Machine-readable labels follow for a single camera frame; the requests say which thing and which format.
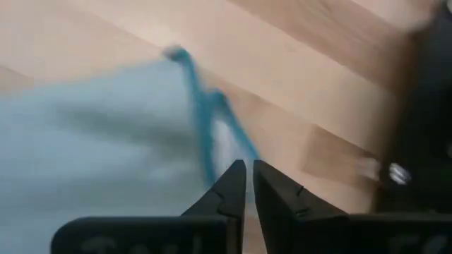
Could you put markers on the light blue teal-edged towel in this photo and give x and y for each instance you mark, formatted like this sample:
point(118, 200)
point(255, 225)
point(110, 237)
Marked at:
point(88, 141)

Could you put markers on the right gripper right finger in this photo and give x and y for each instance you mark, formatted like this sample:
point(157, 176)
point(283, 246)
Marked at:
point(310, 233)

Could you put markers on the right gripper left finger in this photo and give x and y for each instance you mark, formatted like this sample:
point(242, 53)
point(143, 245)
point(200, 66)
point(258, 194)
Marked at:
point(212, 233)

